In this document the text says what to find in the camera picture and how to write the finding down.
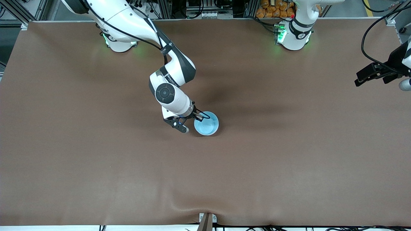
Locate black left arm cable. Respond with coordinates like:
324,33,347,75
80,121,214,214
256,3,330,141
361,0,411,67

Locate green lit base box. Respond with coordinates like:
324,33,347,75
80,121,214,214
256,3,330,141
274,22,287,44

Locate metal table clamp bracket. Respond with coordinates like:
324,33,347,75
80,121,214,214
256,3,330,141
197,212,218,231

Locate blue bowl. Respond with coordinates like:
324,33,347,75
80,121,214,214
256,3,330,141
194,111,219,136

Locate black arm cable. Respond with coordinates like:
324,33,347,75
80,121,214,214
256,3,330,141
361,0,411,67
82,0,211,120

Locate white terminal block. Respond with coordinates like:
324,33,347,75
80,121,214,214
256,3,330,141
200,11,226,19

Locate white power strip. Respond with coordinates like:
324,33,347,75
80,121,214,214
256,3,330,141
128,3,149,14

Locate aluminium frame post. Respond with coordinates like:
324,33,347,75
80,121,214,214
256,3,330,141
245,0,257,18
159,0,173,19

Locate brown table mat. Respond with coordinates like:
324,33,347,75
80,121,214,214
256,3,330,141
0,18,411,227

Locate orange packaged goods pile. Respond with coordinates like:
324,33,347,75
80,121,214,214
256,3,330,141
256,0,296,19

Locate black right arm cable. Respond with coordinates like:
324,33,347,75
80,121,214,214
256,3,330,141
82,0,211,120

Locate aluminium frame strut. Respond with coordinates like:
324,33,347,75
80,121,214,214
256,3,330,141
0,0,48,31
385,0,411,44

